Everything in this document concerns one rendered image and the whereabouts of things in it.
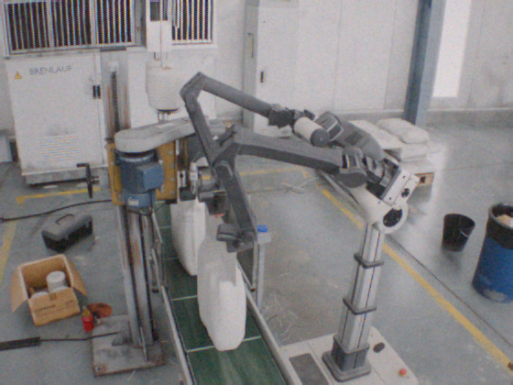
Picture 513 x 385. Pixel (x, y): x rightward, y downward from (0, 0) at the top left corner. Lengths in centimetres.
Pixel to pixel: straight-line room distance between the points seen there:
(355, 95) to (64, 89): 450
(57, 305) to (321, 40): 524
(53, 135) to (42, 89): 50
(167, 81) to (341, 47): 533
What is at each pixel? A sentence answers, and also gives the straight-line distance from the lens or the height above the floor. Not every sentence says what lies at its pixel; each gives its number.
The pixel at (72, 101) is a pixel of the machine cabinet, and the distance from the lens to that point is 481.
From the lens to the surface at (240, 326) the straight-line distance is 213.
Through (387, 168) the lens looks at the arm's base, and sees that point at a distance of 136.
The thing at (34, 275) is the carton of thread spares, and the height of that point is 13.
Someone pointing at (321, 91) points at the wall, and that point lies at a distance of 692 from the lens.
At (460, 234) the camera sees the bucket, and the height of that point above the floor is 20.
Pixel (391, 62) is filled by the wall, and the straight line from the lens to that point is 752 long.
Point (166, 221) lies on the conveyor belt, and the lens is 334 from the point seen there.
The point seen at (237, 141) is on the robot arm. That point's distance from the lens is 117.
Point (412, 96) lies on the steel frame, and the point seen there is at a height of 50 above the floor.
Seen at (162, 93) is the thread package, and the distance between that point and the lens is 182.
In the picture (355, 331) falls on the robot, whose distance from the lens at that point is 215.
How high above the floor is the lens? 199
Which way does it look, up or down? 25 degrees down
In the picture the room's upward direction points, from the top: 2 degrees clockwise
